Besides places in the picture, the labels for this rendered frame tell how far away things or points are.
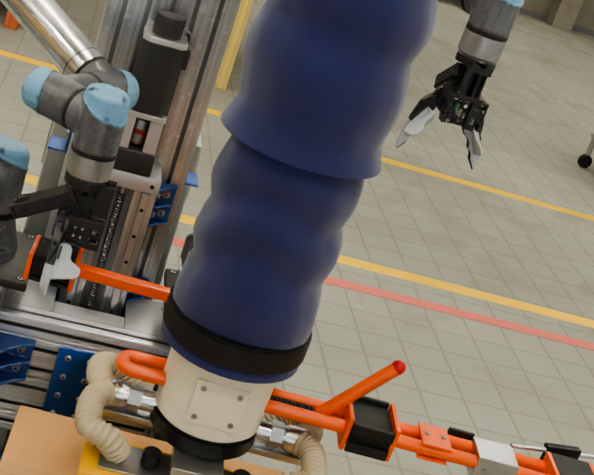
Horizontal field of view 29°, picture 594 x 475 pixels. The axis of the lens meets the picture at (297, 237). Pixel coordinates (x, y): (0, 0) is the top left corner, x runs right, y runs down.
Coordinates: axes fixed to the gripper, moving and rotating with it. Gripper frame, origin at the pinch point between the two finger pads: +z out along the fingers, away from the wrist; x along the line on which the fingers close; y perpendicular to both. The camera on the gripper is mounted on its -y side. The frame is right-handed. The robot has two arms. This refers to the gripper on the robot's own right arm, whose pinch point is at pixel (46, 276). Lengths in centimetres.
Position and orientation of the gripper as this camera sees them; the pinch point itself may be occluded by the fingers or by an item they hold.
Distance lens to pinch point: 199.8
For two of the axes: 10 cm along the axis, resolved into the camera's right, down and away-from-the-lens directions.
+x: -0.4, -4.0, 9.2
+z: -3.2, 8.8, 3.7
